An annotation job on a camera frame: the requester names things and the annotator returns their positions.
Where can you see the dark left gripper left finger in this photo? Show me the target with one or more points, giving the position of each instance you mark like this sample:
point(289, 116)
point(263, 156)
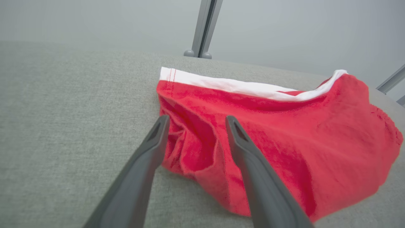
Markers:
point(136, 177)

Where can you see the grey fabric sofa seat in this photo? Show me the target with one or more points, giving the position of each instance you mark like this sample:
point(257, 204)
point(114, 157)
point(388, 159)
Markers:
point(63, 126)

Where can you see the red white-striped garment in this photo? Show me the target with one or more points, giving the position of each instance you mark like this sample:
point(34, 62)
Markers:
point(300, 133)

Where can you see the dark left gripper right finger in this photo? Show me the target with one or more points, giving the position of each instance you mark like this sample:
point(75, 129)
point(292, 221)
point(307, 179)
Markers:
point(262, 190)

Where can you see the grey metal partition post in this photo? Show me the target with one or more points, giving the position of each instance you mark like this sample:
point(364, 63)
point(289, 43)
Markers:
point(392, 80)
point(205, 25)

